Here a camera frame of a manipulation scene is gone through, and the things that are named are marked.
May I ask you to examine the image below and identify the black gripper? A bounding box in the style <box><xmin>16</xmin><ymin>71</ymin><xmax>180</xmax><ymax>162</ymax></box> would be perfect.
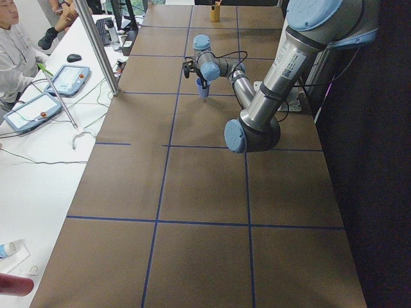
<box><xmin>182</xmin><ymin>58</ymin><xmax>207</xmax><ymax>90</ymax></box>

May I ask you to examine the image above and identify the blue plastic cup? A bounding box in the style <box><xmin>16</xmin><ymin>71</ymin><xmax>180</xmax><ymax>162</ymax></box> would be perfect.
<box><xmin>196</xmin><ymin>78</ymin><xmax>211</xmax><ymax>99</ymax></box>

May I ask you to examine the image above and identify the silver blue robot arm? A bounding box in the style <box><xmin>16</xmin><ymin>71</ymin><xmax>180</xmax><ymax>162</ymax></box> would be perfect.
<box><xmin>182</xmin><ymin>1</ymin><xmax>380</xmax><ymax>153</ymax></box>

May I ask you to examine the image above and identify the clear water bottle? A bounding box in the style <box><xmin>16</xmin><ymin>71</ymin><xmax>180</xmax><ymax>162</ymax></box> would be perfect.
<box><xmin>106</xmin><ymin>20</ymin><xmax>121</xmax><ymax>51</ymax></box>

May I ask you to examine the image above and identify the black keyboard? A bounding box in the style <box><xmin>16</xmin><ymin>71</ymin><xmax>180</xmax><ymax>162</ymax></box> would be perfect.
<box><xmin>95</xmin><ymin>18</ymin><xmax>112</xmax><ymax>46</ymax></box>

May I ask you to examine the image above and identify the black computer mouse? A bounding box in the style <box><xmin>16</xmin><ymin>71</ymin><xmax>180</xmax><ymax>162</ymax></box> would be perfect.
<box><xmin>66</xmin><ymin>54</ymin><xmax>82</xmax><ymax>63</ymax></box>

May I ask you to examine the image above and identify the upper teach pendant tablet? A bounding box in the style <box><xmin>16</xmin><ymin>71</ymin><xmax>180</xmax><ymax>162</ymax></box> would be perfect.
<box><xmin>51</xmin><ymin>65</ymin><xmax>91</xmax><ymax>98</ymax></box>

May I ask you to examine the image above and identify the teach pendant tablet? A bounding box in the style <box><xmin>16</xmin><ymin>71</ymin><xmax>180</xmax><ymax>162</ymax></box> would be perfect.
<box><xmin>3</xmin><ymin>93</ymin><xmax>62</xmax><ymax>132</ymax></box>
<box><xmin>51</xmin><ymin>65</ymin><xmax>91</xmax><ymax>98</ymax></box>

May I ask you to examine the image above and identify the metal reacher grabber tool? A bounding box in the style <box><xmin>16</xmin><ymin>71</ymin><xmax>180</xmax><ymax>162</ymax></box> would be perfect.
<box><xmin>37</xmin><ymin>64</ymin><xmax>96</xmax><ymax>150</ymax></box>

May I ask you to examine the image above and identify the lower teach pendant tablet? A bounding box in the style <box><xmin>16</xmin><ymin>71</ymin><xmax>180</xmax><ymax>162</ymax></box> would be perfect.
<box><xmin>3</xmin><ymin>93</ymin><xmax>62</xmax><ymax>132</ymax></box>

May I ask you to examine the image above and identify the seated person in white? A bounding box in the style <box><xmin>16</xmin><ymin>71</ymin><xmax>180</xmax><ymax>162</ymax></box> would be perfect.
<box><xmin>1</xmin><ymin>1</ymin><xmax>48</xmax><ymax>105</ymax></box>

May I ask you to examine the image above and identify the dark red cylinder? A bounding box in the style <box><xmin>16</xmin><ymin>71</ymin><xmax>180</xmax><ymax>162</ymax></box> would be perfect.
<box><xmin>0</xmin><ymin>273</ymin><xmax>34</xmax><ymax>296</ymax></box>

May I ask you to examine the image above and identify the aluminium frame post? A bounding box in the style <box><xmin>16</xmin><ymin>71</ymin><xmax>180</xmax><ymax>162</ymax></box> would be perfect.
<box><xmin>73</xmin><ymin>0</ymin><xmax>119</xmax><ymax>96</ymax></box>

